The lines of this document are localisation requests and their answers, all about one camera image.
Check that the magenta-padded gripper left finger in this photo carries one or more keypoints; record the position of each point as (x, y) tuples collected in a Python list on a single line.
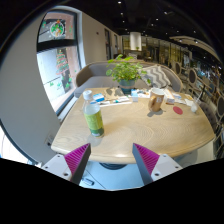
[(78, 157)]

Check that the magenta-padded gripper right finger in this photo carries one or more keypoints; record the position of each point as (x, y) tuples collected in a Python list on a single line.
[(146, 158)]

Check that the clear bottle with green label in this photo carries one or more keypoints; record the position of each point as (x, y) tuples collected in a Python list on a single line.
[(94, 120)]

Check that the flat round red coaster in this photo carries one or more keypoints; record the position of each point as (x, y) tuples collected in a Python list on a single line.
[(178, 110)]

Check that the brown lettered mug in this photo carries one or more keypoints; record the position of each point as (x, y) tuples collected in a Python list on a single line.
[(155, 100)]

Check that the small blue pack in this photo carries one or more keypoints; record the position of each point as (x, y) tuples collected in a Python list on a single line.
[(98, 97)]

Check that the small blue white carton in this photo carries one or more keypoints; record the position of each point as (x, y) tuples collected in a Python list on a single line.
[(135, 96)]

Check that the white booklet stack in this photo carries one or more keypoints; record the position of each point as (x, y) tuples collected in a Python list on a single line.
[(116, 101)]

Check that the orange white box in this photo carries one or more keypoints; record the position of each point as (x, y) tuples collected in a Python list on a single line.
[(169, 97)]

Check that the clear plastic cup with straw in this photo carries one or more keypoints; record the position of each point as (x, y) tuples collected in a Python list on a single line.
[(194, 106)]

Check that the grey curved sofa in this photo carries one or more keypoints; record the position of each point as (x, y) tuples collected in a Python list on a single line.
[(96, 78)]

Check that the green potted plant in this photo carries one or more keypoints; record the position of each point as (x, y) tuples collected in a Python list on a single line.
[(125, 71)]

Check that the group of dining chairs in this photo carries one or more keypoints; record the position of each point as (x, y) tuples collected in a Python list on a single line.
[(200, 86)]

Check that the group of ceiling lights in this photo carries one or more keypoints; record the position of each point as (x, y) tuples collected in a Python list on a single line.
[(156, 20)]

